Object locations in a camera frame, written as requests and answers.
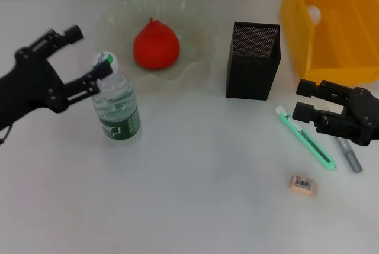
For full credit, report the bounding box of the black mesh pen holder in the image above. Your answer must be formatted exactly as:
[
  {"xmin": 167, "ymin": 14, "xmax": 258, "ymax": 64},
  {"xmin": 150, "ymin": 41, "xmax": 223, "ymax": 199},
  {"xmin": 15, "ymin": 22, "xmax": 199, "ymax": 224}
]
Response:
[{"xmin": 225, "ymin": 21, "xmax": 281, "ymax": 101}]

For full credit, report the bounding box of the grey pen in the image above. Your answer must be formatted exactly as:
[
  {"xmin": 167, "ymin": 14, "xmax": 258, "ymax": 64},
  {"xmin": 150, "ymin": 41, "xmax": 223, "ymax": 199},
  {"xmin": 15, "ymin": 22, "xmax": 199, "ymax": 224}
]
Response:
[{"xmin": 334, "ymin": 136, "xmax": 364, "ymax": 174}]

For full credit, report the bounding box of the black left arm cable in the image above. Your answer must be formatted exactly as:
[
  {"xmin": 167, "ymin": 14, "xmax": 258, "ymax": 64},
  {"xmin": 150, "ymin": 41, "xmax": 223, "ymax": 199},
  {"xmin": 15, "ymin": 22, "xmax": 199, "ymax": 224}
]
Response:
[{"xmin": 0, "ymin": 125, "xmax": 12, "ymax": 146}]

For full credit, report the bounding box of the green utility knife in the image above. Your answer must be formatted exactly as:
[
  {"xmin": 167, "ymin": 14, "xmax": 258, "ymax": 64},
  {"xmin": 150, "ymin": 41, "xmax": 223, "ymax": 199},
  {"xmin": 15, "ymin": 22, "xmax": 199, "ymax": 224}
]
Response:
[{"xmin": 275, "ymin": 105, "xmax": 337, "ymax": 171}]

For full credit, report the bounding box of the red orange fruit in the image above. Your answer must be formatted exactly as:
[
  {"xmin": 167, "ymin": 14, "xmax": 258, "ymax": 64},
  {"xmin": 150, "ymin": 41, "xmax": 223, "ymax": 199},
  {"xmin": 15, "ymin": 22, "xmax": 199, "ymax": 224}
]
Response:
[{"xmin": 133, "ymin": 17, "xmax": 181, "ymax": 71}]

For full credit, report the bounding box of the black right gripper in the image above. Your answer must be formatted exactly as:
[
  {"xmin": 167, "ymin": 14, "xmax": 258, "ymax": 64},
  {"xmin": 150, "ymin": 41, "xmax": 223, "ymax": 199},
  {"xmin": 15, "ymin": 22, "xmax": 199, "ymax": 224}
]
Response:
[{"xmin": 291, "ymin": 78, "xmax": 379, "ymax": 147}]

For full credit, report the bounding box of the yellow plastic bin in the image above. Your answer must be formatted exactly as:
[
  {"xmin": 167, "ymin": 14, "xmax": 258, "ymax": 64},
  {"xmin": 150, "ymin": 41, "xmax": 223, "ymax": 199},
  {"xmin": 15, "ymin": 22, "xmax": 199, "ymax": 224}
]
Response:
[{"xmin": 280, "ymin": 0, "xmax": 379, "ymax": 86}]

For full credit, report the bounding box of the white paper ball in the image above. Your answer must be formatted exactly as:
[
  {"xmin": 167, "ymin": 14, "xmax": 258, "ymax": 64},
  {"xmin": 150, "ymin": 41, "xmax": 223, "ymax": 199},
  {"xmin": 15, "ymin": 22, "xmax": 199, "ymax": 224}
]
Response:
[{"xmin": 307, "ymin": 5, "xmax": 322, "ymax": 27}]

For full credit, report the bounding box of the clear water bottle green label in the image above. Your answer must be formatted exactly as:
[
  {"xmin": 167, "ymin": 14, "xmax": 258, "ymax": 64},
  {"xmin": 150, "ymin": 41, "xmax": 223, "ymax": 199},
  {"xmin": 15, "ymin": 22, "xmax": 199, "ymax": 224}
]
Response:
[{"xmin": 91, "ymin": 50, "xmax": 142, "ymax": 148}]

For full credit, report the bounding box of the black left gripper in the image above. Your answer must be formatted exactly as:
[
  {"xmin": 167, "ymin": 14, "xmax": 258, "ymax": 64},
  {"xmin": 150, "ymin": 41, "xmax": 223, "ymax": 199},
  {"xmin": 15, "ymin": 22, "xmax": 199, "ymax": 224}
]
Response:
[{"xmin": 0, "ymin": 25, "xmax": 114, "ymax": 130}]

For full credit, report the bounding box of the beige eraser with barcode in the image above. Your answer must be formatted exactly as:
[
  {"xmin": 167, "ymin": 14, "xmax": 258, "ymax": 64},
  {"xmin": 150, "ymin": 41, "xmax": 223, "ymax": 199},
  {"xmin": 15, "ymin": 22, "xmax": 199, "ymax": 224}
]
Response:
[{"xmin": 289, "ymin": 173, "xmax": 317, "ymax": 197}]

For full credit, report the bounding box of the green glass fruit plate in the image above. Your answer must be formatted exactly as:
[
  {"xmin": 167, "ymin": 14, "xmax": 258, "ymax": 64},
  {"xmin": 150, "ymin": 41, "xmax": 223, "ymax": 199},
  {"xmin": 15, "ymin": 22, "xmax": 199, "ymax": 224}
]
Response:
[{"xmin": 94, "ymin": 0, "xmax": 219, "ymax": 85}]

